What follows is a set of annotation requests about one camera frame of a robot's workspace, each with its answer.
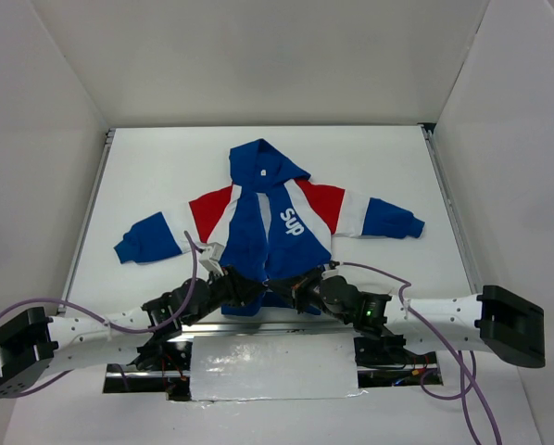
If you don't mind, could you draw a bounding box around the blue white red hooded jacket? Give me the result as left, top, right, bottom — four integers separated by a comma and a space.
113, 137, 426, 317

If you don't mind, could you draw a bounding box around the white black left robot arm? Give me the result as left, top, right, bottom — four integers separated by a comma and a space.
0, 267, 266, 399

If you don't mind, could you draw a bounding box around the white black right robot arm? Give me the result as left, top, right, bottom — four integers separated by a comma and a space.
267, 268, 546, 369

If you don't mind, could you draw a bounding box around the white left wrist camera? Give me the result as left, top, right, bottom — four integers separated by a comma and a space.
198, 243, 224, 276

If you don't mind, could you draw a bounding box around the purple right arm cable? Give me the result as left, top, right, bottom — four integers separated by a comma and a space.
330, 261, 503, 445

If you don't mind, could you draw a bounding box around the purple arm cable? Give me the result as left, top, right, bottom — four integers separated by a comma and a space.
330, 261, 503, 445
0, 230, 213, 398

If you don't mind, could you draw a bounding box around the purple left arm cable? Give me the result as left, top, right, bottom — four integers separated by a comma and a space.
0, 230, 213, 398

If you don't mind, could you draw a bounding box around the aluminium table frame rail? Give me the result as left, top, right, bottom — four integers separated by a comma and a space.
50, 121, 505, 337

